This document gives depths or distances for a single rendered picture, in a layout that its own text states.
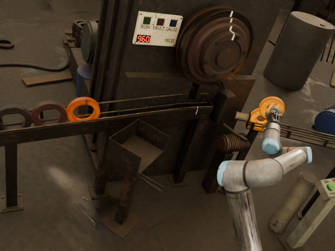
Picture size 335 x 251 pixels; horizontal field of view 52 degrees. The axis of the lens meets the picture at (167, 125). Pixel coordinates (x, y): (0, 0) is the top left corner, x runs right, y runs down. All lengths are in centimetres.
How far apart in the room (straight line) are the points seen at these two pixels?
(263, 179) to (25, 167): 169
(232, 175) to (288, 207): 107
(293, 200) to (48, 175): 168
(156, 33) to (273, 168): 98
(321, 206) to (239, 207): 92
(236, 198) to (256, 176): 15
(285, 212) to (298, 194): 19
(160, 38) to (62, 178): 119
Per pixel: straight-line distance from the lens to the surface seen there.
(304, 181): 239
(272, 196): 297
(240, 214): 161
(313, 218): 247
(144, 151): 191
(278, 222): 264
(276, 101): 222
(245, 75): 248
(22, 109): 190
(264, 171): 150
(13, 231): 225
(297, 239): 261
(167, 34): 200
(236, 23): 201
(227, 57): 198
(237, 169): 151
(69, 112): 195
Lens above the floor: 181
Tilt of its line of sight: 34 degrees down
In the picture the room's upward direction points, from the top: 17 degrees clockwise
